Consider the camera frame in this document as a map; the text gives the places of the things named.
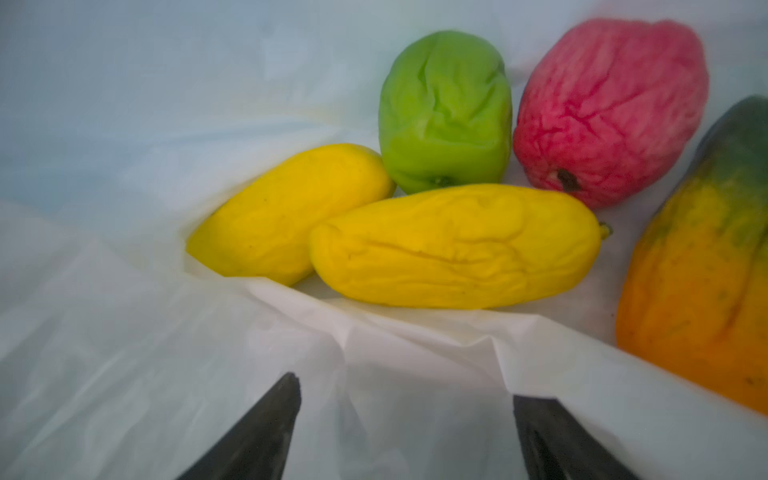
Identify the pink red fruit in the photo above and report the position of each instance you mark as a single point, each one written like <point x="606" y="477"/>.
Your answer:
<point x="609" y="109"/>

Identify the yellow mango fruit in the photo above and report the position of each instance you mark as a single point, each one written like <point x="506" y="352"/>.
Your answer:
<point x="263" y="230"/>
<point x="469" y="247"/>

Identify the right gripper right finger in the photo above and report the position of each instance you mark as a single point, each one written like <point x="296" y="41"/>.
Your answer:
<point x="555" y="446"/>

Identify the white plastic bag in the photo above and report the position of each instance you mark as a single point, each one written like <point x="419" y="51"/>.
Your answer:
<point x="124" y="123"/>

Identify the green orange papaya fruit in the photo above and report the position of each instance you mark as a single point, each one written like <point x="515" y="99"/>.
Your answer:
<point x="694" y="301"/>

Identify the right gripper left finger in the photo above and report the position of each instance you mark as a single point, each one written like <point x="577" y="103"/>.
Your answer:
<point x="257" y="446"/>

